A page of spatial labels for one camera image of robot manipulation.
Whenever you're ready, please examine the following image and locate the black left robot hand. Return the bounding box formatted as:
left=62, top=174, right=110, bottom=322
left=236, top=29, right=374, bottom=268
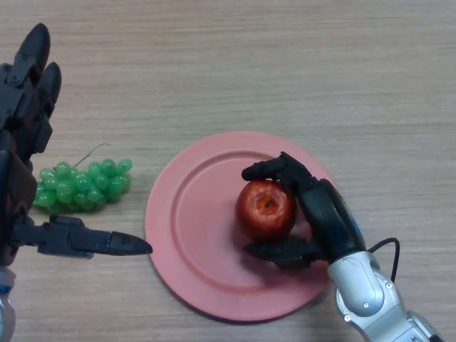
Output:
left=0, top=23, right=154, bottom=266

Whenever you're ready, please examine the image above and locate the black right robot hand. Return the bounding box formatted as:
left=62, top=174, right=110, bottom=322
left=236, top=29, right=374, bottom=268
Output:
left=241, top=151, right=368, bottom=270

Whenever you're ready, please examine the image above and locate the red apple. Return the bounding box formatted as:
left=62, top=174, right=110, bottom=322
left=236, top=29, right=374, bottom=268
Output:
left=236, top=180, right=297, bottom=243

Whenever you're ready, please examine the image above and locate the pink round plate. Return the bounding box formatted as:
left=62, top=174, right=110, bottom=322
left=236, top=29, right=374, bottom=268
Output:
left=144, top=130, right=338, bottom=324

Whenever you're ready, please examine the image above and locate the green grape bunch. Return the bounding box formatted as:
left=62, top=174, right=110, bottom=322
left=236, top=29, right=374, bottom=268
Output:
left=32, top=142, right=133, bottom=214

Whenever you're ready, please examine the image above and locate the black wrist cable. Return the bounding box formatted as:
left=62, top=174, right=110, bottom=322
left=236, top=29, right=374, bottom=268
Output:
left=366, top=237, right=400, bottom=282

